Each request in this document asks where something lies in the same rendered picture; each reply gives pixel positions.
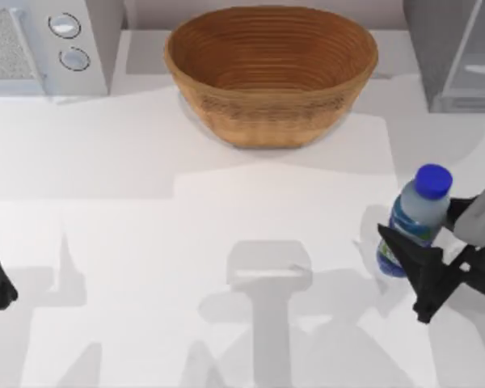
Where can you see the clear bottle with blue cap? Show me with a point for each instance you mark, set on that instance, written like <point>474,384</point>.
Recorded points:
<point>418,206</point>

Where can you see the pale microwave oven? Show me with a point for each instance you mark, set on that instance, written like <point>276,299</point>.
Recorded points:
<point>101,48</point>

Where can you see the woven brown basket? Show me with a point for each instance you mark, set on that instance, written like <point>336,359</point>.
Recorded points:
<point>266,85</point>

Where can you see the round microwave knob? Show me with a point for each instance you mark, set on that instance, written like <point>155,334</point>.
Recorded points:
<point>74,58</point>
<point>64,24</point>

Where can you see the grey cabinet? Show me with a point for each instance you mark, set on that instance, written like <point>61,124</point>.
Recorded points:
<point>432,52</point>

